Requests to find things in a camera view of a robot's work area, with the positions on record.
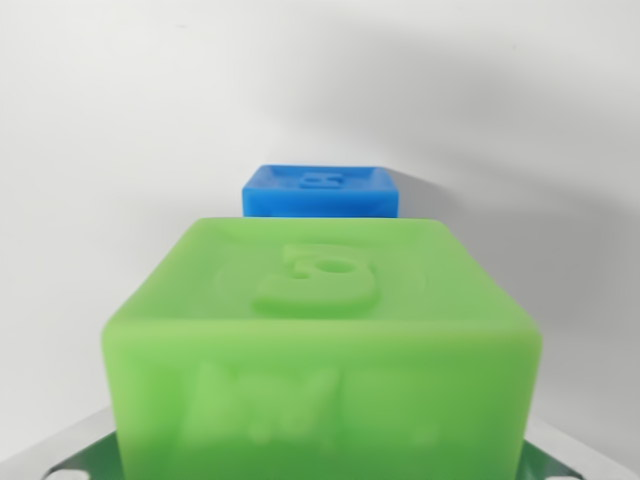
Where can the black-tipped silver gripper left finger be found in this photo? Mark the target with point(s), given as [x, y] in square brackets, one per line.
[70, 455]

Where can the black-tipped silver gripper right finger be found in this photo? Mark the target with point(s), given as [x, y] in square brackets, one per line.
[560, 457]

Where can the green embossed cube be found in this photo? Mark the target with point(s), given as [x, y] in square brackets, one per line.
[320, 380]

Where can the blue embossed cube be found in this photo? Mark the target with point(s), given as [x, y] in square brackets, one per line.
[320, 200]

